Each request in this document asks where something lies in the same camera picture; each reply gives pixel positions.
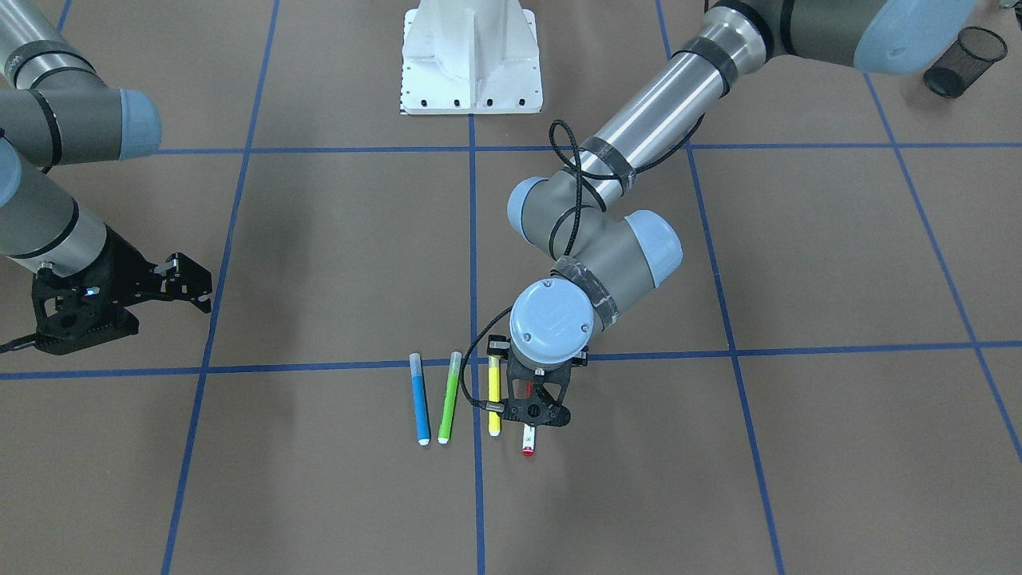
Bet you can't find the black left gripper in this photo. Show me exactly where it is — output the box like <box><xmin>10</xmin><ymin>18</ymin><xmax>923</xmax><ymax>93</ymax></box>
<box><xmin>508</xmin><ymin>357</ymin><xmax>577</xmax><ymax>409</ymax></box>

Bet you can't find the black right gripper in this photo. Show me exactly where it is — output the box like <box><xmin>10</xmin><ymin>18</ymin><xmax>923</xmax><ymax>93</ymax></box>
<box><xmin>77</xmin><ymin>227</ymin><xmax>212</xmax><ymax>320</ymax></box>

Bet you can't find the red marker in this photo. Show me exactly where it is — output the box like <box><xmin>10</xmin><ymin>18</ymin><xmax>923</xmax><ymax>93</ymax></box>
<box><xmin>521</xmin><ymin>425</ymin><xmax>537</xmax><ymax>458</ymax></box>

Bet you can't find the blue marker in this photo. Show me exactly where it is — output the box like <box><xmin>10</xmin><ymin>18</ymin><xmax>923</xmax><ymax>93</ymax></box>
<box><xmin>409</xmin><ymin>352</ymin><xmax>431</xmax><ymax>446</ymax></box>

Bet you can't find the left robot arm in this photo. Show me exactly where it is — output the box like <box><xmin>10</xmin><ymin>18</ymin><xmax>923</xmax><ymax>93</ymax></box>
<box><xmin>472</xmin><ymin>1</ymin><xmax>975</xmax><ymax>426</ymax></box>

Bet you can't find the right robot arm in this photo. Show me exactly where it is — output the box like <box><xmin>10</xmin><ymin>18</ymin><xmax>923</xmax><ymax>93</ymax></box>
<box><xmin>1</xmin><ymin>1</ymin><xmax>212</xmax><ymax>313</ymax></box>

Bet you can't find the yellow marker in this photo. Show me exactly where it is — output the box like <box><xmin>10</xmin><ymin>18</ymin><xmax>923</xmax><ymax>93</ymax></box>
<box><xmin>487</xmin><ymin>355</ymin><xmax>501</xmax><ymax>437</ymax></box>

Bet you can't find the green marker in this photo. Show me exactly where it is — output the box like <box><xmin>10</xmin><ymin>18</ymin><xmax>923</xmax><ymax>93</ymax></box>
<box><xmin>438</xmin><ymin>351</ymin><xmax>463</xmax><ymax>445</ymax></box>

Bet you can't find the far black mesh cup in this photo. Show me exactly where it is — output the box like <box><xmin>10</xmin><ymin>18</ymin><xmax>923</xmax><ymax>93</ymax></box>
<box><xmin>923</xmin><ymin>26</ymin><xmax>1008</xmax><ymax>99</ymax></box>

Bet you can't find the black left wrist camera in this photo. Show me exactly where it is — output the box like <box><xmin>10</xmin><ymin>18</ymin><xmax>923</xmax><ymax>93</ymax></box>
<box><xmin>499</xmin><ymin>396</ymin><xmax>572</xmax><ymax>428</ymax></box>

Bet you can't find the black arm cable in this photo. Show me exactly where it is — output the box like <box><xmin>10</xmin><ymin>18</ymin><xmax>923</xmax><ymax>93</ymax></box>
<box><xmin>461</xmin><ymin>119</ymin><xmax>707</xmax><ymax>412</ymax></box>

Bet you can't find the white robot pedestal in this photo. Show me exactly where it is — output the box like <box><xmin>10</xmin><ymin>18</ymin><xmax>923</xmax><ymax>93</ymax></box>
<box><xmin>399</xmin><ymin>1</ymin><xmax>544</xmax><ymax>116</ymax></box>

